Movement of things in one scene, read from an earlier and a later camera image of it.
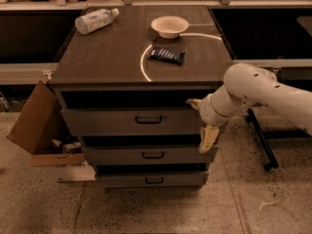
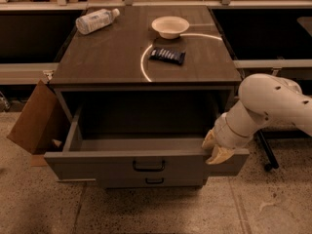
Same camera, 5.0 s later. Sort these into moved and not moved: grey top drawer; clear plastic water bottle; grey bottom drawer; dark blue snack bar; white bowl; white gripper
Moved: white gripper; grey top drawer
Not moved: grey bottom drawer; clear plastic water bottle; white bowl; dark blue snack bar
